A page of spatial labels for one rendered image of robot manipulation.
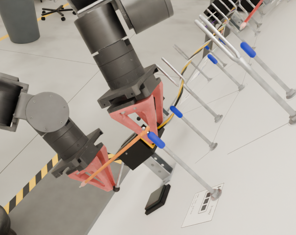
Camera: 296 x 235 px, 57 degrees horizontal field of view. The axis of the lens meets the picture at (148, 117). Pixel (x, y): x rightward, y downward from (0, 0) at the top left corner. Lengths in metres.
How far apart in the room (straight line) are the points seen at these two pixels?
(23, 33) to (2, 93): 3.49
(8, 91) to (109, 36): 0.19
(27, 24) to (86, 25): 3.56
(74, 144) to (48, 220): 1.32
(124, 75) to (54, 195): 1.54
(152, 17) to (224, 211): 0.25
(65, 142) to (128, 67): 0.18
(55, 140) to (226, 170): 0.28
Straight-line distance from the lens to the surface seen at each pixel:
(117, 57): 0.37
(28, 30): 3.95
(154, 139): 0.27
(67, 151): 0.48
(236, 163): 0.32
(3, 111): 0.47
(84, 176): 0.52
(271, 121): 0.34
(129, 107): 0.37
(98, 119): 2.34
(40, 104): 0.40
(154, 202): 0.41
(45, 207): 1.83
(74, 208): 1.77
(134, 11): 0.37
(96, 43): 0.37
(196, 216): 0.31
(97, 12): 0.37
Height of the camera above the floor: 1.44
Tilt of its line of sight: 38 degrees down
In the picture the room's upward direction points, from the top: straight up
